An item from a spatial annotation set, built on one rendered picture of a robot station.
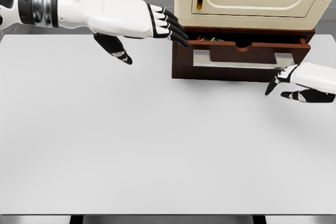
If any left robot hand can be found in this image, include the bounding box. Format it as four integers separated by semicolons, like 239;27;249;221
90;0;191;66

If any multicoloured switch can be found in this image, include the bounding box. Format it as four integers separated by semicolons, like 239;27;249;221
196;35;225;43

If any brown wooden drawer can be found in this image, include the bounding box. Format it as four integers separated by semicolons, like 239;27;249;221
176;34;312;70

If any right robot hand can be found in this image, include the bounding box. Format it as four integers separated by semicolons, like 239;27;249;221
264;62;336;104

